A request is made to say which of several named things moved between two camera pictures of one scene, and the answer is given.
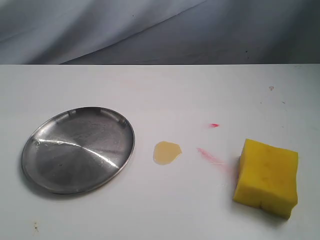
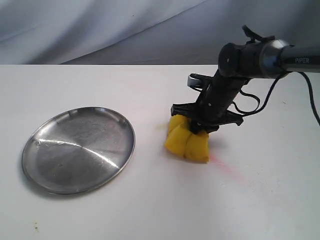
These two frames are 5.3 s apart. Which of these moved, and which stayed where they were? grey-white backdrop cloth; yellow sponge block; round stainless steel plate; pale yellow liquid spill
Moved: pale yellow liquid spill; yellow sponge block
Stayed: round stainless steel plate; grey-white backdrop cloth
